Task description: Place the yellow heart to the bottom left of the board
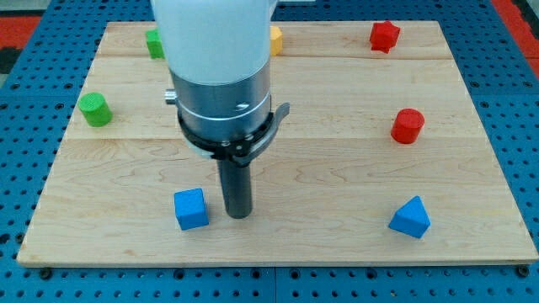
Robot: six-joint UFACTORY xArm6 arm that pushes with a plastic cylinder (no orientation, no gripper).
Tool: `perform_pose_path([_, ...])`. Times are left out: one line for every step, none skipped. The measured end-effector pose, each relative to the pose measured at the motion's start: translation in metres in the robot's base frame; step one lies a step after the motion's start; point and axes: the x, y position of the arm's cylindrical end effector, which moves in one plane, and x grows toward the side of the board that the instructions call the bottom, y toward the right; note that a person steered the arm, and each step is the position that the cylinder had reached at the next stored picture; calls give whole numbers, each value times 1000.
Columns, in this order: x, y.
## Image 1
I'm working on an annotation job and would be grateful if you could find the wooden board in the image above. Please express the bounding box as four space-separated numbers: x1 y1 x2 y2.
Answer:
17 21 538 268

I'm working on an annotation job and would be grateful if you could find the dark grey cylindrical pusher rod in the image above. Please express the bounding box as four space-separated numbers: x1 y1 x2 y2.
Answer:
217 160 253 219

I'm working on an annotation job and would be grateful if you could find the green cube block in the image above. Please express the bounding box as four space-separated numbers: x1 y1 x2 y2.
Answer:
145 29 165 59

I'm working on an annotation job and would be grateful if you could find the yellow heart block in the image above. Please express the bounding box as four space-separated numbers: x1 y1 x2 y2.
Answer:
269 25 283 56

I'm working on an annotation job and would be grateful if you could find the blue cube block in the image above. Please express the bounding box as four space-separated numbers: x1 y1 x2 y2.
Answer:
173 188 209 231

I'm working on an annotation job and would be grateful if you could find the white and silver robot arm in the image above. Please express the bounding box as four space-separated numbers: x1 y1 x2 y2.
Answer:
152 0 289 219

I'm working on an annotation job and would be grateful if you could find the red cylinder block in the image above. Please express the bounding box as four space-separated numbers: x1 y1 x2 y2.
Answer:
390 108 425 144

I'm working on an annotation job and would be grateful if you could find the green cylinder block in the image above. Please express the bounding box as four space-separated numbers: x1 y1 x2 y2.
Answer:
78 92 113 127

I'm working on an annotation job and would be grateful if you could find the blue triangular prism block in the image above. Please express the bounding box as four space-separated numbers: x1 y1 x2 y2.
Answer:
388 195 431 239

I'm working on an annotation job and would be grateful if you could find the black clamp ring with lever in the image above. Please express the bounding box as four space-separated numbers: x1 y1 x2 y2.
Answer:
177 102 291 168

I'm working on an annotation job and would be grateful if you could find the red star block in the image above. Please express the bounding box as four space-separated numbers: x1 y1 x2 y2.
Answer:
369 20 401 54

